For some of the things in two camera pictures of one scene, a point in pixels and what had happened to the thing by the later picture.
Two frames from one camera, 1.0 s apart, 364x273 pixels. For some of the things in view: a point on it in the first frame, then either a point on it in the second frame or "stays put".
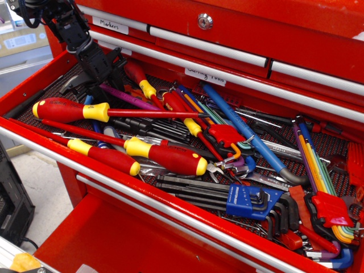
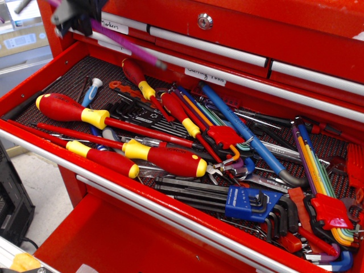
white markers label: [111, 25] stays put
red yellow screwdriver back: [136, 72] stays put
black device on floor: [17, 209] stays put
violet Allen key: [131, 96] to [125, 41]
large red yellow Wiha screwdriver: [58, 110] to [61, 108]
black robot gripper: [98, 66] to [68, 12]
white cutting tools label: [203, 76] stays put
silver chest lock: [205, 21] stays put
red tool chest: [232, 142] stays put
